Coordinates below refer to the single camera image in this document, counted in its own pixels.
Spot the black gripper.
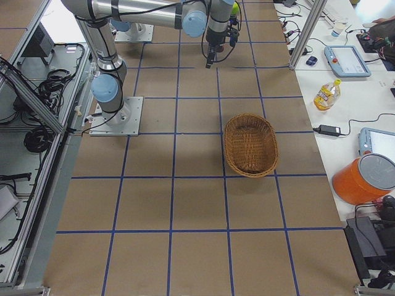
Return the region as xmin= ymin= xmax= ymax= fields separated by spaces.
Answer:
xmin=206 ymin=29 xmax=227 ymax=68

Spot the green apple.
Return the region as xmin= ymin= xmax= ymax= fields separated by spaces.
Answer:
xmin=231 ymin=1 xmax=240 ymax=15

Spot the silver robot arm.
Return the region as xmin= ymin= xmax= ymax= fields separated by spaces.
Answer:
xmin=110 ymin=19 xmax=146 ymax=35
xmin=63 ymin=1 xmax=239 ymax=125

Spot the brown wicker basket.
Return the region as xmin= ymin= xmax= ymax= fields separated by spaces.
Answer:
xmin=223 ymin=113 xmax=279 ymax=178

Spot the dark blue computer mouse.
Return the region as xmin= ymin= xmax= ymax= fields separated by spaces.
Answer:
xmin=306 ymin=56 xmax=318 ymax=66

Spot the white paper cup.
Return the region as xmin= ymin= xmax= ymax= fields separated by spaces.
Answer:
xmin=331 ymin=22 xmax=346 ymax=38

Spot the yellow drink bottle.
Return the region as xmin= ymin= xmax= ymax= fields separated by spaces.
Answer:
xmin=313 ymin=78 xmax=342 ymax=111

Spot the far blue teach pendant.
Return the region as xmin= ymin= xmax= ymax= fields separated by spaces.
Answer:
xmin=324 ymin=46 xmax=371 ymax=78

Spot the blue teach pendant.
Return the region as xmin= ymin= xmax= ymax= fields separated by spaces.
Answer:
xmin=324 ymin=46 xmax=371 ymax=78
xmin=359 ymin=127 xmax=394 ymax=161

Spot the black power adapter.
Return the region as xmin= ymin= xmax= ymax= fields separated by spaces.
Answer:
xmin=313 ymin=125 xmax=341 ymax=137

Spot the near blue teach pendant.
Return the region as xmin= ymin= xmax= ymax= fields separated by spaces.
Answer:
xmin=359 ymin=127 xmax=394 ymax=161

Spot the orange bucket with lid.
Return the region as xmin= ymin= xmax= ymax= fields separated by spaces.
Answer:
xmin=331 ymin=153 xmax=394 ymax=205

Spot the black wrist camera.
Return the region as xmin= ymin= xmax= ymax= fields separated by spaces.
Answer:
xmin=227 ymin=17 xmax=241 ymax=47

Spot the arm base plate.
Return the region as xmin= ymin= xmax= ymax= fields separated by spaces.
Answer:
xmin=88 ymin=97 xmax=143 ymax=136
xmin=115 ymin=23 xmax=154 ymax=43

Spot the aluminium frame post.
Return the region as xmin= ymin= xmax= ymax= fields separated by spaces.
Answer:
xmin=288 ymin=0 xmax=327 ymax=70

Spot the black cable coil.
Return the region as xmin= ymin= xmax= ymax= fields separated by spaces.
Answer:
xmin=23 ymin=126 xmax=52 ymax=154

